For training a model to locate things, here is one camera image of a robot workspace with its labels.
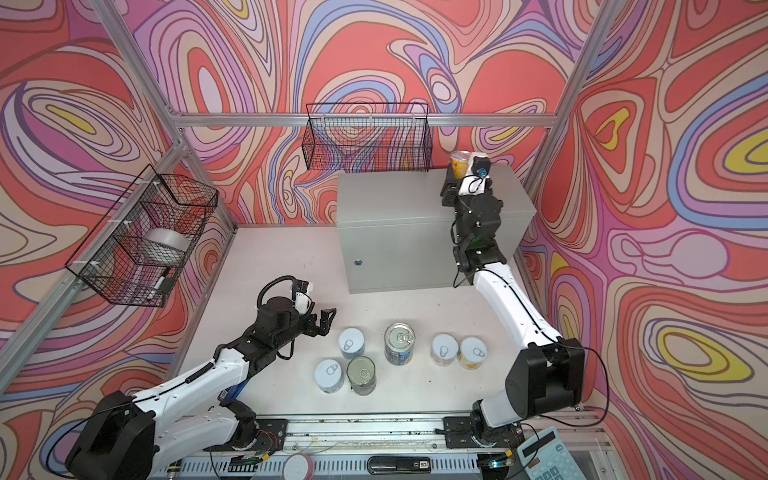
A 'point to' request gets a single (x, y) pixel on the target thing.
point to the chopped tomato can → (361, 373)
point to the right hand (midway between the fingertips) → (462, 170)
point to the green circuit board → (244, 463)
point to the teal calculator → (545, 457)
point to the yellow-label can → (472, 353)
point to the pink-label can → (444, 349)
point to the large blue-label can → (399, 340)
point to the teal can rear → (351, 342)
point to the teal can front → (329, 376)
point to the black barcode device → (399, 465)
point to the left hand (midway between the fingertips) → (325, 305)
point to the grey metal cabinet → (395, 233)
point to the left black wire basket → (135, 251)
